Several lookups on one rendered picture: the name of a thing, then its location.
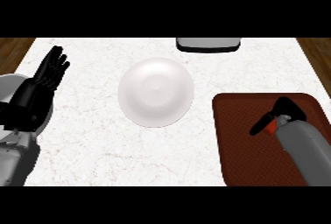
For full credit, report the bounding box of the white oval plate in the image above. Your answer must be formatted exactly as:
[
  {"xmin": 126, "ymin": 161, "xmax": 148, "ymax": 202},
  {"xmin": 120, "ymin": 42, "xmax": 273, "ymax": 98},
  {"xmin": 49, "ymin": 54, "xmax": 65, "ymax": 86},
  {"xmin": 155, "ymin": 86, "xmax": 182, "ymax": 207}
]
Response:
[{"xmin": 117, "ymin": 57, "xmax": 195, "ymax": 129}]

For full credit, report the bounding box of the grey and black appliance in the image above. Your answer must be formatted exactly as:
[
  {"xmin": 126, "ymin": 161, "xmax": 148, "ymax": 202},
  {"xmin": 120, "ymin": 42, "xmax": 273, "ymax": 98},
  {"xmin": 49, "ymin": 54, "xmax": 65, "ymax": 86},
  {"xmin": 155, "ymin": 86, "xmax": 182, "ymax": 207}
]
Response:
[{"xmin": 174, "ymin": 38, "xmax": 244, "ymax": 54}]

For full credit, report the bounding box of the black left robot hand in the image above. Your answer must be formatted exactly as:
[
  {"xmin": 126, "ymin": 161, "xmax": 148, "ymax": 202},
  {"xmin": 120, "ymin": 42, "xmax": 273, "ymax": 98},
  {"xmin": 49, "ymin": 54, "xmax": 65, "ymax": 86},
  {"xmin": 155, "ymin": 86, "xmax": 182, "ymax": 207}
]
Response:
[{"xmin": 0, "ymin": 45, "xmax": 71, "ymax": 133}]

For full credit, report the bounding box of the red bell pepper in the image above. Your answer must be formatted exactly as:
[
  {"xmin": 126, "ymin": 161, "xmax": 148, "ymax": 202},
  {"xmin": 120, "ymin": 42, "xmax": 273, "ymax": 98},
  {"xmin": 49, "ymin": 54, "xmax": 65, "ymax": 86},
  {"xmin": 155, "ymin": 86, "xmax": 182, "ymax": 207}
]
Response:
[{"xmin": 263, "ymin": 115, "xmax": 279, "ymax": 137}]

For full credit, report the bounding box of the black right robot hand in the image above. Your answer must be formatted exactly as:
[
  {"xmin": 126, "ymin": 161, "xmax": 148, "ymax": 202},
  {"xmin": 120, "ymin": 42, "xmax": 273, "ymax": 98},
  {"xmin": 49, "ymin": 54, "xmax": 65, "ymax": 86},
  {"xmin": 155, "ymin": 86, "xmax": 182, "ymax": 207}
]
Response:
[{"xmin": 248, "ymin": 96, "xmax": 307, "ymax": 137}]

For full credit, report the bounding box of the dark red tray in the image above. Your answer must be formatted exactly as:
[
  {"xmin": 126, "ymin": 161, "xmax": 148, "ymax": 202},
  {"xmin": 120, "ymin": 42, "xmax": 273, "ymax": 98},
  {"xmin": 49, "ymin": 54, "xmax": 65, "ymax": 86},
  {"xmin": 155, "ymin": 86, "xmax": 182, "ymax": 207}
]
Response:
[{"xmin": 211, "ymin": 92, "xmax": 331, "ymax": 187}]

